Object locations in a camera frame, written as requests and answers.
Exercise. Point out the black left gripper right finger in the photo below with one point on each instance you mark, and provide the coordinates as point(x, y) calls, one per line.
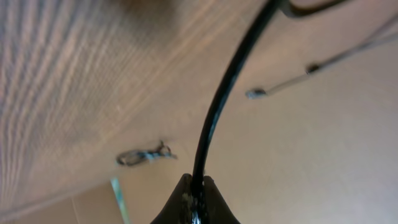
point(217, 209)

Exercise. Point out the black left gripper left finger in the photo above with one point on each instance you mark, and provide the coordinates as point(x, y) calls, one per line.
point(176, 208)

